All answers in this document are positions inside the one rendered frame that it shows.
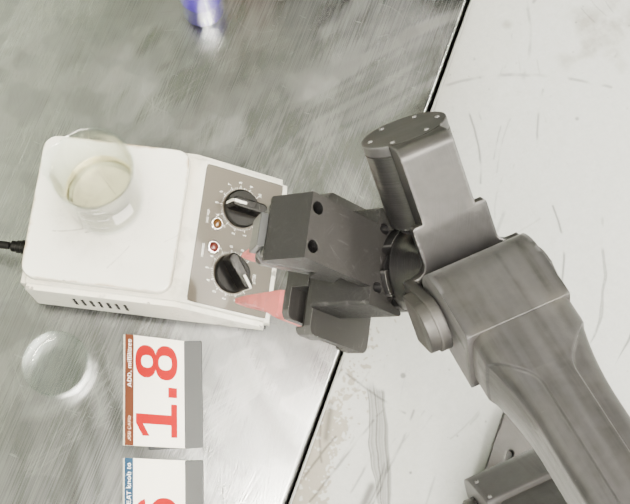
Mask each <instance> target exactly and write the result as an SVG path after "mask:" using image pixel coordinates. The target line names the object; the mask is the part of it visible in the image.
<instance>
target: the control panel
mask: <svg viewBox="0 0 630 504"><path fill-rule="evenodd" d="M235 190H246V191H248V192H250V193H251V194H253V195H254V197H255V198H256V199H257V201H258V202H259V203H262V204H265V205H266V206H267V209H268V206H269V205H270V203H271V198H272V197H273V196H278V195H282V192H283V186H282V185H279V184H276V183H272V182H269V181H266V180H262V179H259V178H256V177H252V176H249V175H245V174H242V173H239V172H235V171H232V170H229V169H225V168H222V167H219V166H215V165H212V164H208V165H207V168H206V174H205V181H204V188H203V194H202V201H201V207H200V214H199V220H198V227H197V234H196V240H195V247H194V253H193V260H192V267H191V273H190V280H189V286H188V293H187V300H189V301H192V302H196V303H200V304H204V305H208V306H213V307H217V308H221V309H225V310H229V311H233V312H238V313H242V314H246V315H250V316H254V317H259V318H265V317H266V312H263V311H259V310H255V309H251V308H247V307H244V306H241V305H239V304H236V303H235V298H238V297H242V296H245V295H251V294H257V293H263V292H269V288H270V281H271V273H272V268H271V267H266V266H261V265H258V264H257V263H256V262H252V261H250V260H247V259H245V258H243V259H244V260H245V261H246V262H247V264H248V266H249V268H250V274H251V276H250V278H251V280H252V283H253V285H252V288H251V289H249V290H246V291H240V292H237V293H229V292H226V291H224V290H223V289H221V288H220V286H219V285H218V284H217V282H216V279H215V275H214V270H215V265H216V263H217V262H218V260H219V259H220V258H221V257H223V256H225V255H228V254H231V253H237V254H238V255H239V256H240V257H241V256H242V253H243V252H245V251H246V250H248V249H249V248H250V242H251V235H252V228H253V225H251V226H249V227H246V228H239V227H236V226H234V225H233V224H231V223H230V222H229V220H228V219H227V217H226V215H225V212H224V202H225V199H226V197H227V196H228V195H229V194H230V193H231V192H233V191H235ZM214 219H220V220H221V222H222V225H221V227H220V228H215V227H214V226H213V220H214ZM211 242H216V243H217V244H218V250H217V251H215V252H213V251H211V250H210V247H209V245H210V243H211Z"/></svg>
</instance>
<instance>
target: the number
mask: <svg viewBox="0 0 630 504"><path fill-rule="evenodd" d="M133 504H180V492H179V463H156V462H133Z"/></svg>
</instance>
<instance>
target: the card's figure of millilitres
mask: <svg viewBox="0 0 630 504"><path fill-rule="evenodd" d="M134 442H142V443H160V444H178V445H179V343H172V342H163V341H155V340H146V339H138V338H134Z"/></svg>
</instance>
